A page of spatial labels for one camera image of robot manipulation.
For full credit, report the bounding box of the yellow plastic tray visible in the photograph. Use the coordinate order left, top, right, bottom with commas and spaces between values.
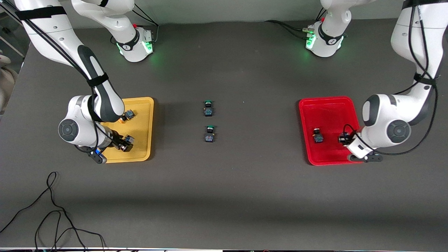
100, 97, 155, 163

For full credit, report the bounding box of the red plastic tray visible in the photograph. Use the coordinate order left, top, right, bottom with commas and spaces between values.
299, 96, 363, 166

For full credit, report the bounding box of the white background object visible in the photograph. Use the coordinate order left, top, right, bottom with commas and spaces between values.
0, 49, 19, 114

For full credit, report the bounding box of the loose black cable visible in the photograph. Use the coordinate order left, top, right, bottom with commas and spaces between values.
0, 171, 106, 252

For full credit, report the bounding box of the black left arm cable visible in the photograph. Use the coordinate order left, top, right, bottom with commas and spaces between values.
342, 5, 440, 156

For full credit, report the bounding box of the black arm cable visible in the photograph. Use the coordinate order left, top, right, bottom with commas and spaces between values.
342, 5, 440, 156
0, 0, 100, 116

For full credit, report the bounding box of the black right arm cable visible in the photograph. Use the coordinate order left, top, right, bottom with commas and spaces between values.
0, 0, 100, 116

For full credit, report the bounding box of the black base cable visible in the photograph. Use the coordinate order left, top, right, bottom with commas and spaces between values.
265, 20, 314, 38
131, 3, 160, 44

